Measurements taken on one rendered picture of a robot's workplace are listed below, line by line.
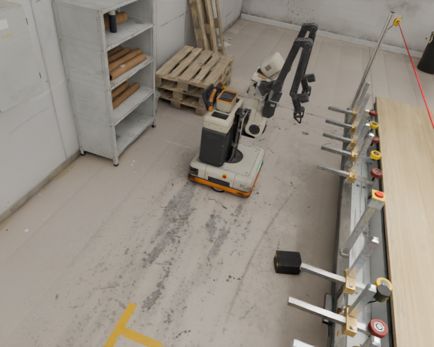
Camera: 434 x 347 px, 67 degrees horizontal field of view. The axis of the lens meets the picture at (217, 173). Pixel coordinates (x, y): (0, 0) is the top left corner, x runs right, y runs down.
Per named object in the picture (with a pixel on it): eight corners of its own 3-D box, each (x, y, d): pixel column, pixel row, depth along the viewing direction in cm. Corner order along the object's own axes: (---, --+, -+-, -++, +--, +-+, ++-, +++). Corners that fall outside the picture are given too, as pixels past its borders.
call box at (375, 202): (366, 207, 178) (372, 197, 173) (366, 199, 183) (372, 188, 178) (379, 211, 177) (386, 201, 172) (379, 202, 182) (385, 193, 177)
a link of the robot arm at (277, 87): (297, 32, 237) (295, 36, 230) (314, 39, 237) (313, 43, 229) (272, 85, 267) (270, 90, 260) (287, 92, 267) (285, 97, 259)
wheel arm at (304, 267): (299, 270, 184) (301, 266, 181) (300, 266, 186) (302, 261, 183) (379, 299, 176) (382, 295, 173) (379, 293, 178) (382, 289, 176)
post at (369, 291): (331, 337, 174) (368, 288, 143) (332, 330, 176) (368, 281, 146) (338, 339, 173) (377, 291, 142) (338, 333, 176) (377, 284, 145)
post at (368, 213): (339, 255, 207) (369, 205, 178) (339, 249, 211) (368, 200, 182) (346, 257, 206) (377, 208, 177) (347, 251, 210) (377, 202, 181)
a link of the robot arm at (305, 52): (306, 37, 238) (304, 42, 230) (313, 39, 237) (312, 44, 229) (290, 91, 266) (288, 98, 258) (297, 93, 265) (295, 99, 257)
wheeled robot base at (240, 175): (186, 180, 343) (187, 162, 327) (207, 149, 390) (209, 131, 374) (248, 201, 331) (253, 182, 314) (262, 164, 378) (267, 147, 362)
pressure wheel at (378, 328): (361, 341, 157) (370, 330, 150) (361, 326, 163) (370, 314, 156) (378, 348, 156) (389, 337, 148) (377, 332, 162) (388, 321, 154)
